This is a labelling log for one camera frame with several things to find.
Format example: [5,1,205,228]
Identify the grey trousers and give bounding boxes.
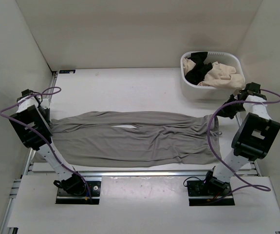
[50,111,221,168]

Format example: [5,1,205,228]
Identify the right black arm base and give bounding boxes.
[183,176,235,207]

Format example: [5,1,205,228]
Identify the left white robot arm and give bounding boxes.
[8,89,87,196]

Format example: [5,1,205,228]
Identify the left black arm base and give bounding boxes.
[53,177,101,205]

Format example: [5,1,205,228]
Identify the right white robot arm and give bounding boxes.
[203,82,280,195]

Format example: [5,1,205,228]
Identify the beige trousers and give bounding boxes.
[182,57,245,89]

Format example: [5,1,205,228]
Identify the black trousers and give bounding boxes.
[185,52,213,85]

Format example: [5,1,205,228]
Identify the white laundry basket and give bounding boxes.
[180,51,245,100]

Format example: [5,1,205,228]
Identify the blue label sticker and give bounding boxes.
[59,70,76,74]

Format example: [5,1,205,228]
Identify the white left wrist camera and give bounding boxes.
[40,98,50,109]

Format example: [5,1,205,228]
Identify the left aluminium rail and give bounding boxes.
[20,71,58,178]

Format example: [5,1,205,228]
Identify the front aluminium rail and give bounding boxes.
[27,169,258,177]

